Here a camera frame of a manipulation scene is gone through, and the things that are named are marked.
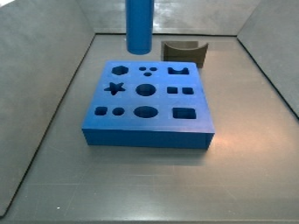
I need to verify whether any blue cylinder peg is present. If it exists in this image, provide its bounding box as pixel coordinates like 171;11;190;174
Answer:
126;0;155;55

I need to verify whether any blue shape sorter block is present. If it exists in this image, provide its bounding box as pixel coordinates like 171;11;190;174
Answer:
82;61;215;149

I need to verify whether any dark curved cradle block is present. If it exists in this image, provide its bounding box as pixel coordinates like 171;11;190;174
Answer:
162;41;210;68

